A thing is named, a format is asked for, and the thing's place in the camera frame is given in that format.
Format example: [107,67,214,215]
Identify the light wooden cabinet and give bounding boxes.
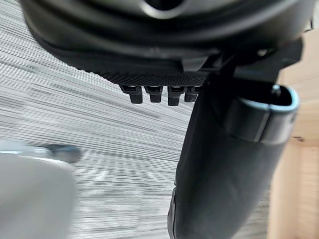
[250,13,319,239]

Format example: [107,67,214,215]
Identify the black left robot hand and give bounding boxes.
[19,0,315,239]

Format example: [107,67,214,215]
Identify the silver robot leg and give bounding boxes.
[0,143,82,239]

